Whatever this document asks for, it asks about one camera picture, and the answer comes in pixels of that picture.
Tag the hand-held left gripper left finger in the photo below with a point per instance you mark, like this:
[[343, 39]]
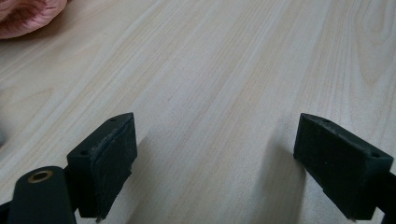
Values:
[[106, 168]]

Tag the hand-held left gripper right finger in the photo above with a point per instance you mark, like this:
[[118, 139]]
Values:
[[339, 168]]

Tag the pink and grey glove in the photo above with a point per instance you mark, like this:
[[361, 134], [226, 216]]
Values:
[[25, 15]]

